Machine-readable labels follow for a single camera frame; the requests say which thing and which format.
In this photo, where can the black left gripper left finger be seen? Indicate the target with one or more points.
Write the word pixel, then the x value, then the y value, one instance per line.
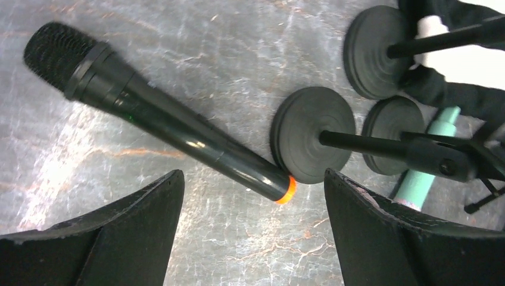
pixel 126 242

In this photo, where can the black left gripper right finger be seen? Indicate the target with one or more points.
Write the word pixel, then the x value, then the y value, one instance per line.
pixel 382 242

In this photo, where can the black microphone orange end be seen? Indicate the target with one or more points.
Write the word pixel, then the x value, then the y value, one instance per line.
pixel 92 72

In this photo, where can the front round base mic stand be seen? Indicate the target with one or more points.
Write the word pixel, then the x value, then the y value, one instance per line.
pixel 314 129

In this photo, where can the round base mic stand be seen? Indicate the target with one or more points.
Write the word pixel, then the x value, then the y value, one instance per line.
pixel 388 119
pixel 379 47
pixel 314 129

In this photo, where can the middle round base mic stand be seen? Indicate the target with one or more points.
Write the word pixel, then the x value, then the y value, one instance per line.
pixel 388 119

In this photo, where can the back round base mic stand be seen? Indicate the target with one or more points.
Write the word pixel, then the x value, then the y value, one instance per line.
pixel 379 47

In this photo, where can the teal green microphone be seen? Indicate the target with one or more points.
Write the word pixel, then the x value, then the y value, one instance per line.
pixel 415 185

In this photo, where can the tripod shock mount mic stand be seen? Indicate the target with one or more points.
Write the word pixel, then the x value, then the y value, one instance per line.
pixel 491 142

